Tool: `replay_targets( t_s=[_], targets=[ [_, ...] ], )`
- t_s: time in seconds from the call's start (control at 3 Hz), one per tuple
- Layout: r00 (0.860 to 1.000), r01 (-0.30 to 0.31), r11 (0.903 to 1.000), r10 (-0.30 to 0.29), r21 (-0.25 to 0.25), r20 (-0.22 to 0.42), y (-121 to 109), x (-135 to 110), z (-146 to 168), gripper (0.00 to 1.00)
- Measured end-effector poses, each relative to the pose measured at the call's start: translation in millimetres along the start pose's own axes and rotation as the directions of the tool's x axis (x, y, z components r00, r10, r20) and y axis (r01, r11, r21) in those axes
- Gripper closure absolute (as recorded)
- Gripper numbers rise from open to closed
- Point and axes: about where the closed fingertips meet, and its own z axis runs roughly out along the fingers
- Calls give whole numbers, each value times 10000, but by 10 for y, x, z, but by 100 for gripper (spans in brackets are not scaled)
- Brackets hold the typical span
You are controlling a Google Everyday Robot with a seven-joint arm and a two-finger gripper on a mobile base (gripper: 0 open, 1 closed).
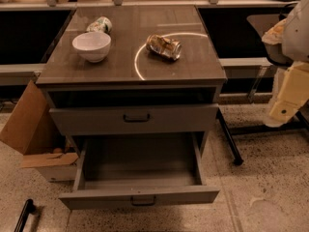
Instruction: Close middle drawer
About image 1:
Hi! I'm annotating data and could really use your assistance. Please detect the black chair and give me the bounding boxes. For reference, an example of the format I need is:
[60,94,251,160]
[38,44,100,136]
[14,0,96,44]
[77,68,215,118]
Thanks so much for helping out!
[215,4,309,166]

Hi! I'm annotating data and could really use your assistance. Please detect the crushed metal can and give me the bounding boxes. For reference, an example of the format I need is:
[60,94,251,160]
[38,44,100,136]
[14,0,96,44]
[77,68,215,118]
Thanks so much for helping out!
[146,34,182,61]

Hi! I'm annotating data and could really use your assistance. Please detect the grey drawer cabinet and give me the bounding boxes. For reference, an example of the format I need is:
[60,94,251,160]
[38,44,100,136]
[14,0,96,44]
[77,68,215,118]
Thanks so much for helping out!
[35,5,228,140]

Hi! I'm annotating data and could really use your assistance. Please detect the white ceramic bowl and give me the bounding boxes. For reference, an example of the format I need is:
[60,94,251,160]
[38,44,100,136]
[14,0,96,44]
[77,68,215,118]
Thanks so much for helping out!
[72,32,111,63]

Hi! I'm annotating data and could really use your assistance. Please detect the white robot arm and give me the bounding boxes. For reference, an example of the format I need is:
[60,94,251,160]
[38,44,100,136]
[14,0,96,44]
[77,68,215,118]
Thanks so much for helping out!
[262,0,309,128]

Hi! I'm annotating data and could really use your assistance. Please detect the open cardboard box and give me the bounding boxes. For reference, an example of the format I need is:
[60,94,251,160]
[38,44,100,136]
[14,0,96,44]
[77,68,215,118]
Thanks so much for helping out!
[0,81,78,182]

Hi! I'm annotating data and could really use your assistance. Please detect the grey drawer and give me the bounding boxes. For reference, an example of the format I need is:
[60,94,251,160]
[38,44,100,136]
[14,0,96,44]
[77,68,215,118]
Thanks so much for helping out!
[60,132,219,210]
[49,104,218,135]

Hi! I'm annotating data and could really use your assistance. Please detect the black bar on floor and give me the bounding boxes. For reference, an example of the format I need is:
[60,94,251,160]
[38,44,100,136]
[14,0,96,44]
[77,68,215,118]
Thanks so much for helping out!
[14,199,37,232]

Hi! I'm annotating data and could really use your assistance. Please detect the grey top drawer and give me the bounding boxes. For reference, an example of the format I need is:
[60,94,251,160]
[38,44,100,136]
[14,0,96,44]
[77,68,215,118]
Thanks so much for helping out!
[49,104,218,135]

